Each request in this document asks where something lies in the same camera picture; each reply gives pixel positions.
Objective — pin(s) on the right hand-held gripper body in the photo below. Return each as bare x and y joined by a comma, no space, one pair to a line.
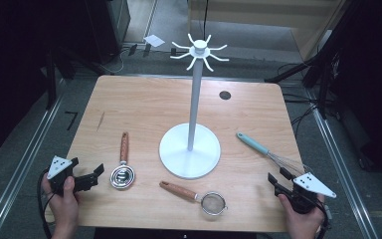
311,185

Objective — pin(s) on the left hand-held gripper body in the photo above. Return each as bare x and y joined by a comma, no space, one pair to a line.
59,167

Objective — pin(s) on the white utensil rack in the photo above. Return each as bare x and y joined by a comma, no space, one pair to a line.
189,157

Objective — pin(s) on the person's right hand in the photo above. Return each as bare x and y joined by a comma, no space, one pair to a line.
303,222

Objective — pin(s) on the person's left hand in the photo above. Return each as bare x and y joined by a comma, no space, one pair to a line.
64,209

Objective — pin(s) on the black round table grommet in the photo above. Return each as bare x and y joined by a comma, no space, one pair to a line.
225,95

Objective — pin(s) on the black stand legs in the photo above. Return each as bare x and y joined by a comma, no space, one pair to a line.
295,69

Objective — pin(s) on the black cabinet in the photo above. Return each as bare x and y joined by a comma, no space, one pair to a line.
107,30

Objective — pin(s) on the white paper sheet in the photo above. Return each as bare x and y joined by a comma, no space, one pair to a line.
153,41

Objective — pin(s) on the light wooden desk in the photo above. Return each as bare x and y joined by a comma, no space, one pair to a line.
262,23

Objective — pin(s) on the aluminium floor rail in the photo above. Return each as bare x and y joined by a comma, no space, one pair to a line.
341,172
20,166

